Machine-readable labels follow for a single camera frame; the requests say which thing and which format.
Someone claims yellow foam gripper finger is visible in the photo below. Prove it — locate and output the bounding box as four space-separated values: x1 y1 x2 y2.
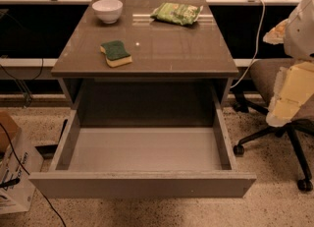
266 62 314 127

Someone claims green and yellow sponge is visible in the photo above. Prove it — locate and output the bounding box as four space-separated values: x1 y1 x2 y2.
100 40 132 68

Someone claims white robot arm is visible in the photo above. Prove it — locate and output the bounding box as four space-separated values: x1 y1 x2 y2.
263 0 314 127

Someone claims grey cabinet with glossy top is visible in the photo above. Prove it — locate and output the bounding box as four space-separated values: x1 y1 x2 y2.
52 0 237 127

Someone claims open grey top drawer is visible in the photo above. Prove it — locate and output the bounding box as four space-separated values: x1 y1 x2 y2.
29 80 256 199

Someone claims black office chair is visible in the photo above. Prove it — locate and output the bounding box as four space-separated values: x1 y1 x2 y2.
233 58 314 192

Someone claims green snack bag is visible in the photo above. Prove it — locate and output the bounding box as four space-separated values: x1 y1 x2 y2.
150 3 203 26

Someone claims white ceramic bowl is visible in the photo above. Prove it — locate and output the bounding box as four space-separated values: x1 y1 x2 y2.
92 0 124 24

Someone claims white cardboard box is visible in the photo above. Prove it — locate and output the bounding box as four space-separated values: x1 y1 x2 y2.
0 129 45 215

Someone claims white cable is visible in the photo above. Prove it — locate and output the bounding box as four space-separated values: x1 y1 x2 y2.
230 0 267 90

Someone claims black cable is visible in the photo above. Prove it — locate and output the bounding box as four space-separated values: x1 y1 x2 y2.
0 123 68 227

